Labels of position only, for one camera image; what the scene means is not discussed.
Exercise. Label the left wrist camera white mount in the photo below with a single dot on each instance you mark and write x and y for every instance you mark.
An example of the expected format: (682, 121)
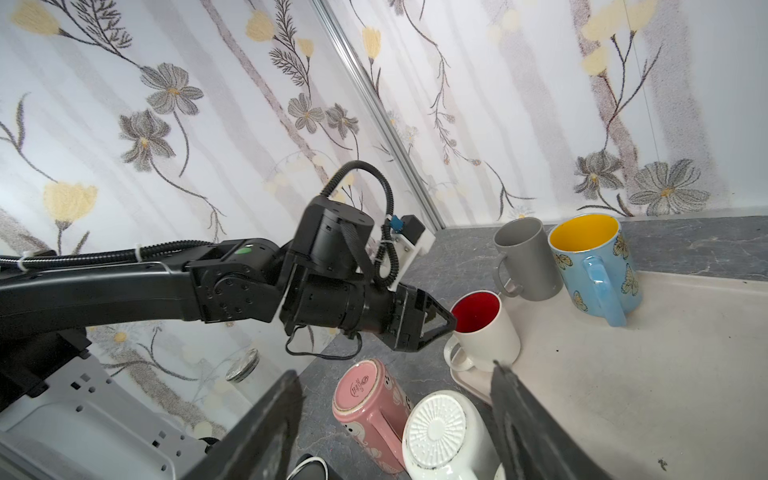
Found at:
(410, 238)

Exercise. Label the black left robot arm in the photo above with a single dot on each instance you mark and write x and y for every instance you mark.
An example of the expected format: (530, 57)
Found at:
(322, 277)

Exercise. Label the glass jar with lid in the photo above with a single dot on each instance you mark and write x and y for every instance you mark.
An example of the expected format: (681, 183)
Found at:
(244, 366)

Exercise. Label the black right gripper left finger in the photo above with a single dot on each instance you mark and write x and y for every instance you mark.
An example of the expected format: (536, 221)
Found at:
(260, 445)

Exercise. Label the left aluminium corner post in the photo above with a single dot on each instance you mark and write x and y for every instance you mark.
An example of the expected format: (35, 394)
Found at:
(366, 90)

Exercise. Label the blue butterfly mug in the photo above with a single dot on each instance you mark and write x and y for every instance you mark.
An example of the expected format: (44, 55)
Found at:
(594, 260)

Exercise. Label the beige plastic tray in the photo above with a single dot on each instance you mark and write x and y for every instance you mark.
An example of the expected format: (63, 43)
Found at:
(679, 393)

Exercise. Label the cream white mug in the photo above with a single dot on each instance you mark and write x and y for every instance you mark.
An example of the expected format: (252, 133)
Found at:
(484, 334)

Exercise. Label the pink patterned mug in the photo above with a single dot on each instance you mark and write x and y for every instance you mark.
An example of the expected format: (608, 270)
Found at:
(374, 409)

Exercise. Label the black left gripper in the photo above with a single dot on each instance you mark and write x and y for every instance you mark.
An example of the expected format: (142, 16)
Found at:
(407, 319)

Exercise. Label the grey ceramic mug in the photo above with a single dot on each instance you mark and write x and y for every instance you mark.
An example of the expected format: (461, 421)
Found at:
(525, 266)

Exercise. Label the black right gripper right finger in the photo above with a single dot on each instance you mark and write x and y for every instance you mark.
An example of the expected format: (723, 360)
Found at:
(532, 445)

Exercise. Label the white ribbed mug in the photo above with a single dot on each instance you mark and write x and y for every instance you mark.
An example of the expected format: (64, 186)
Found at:
(445, 438)

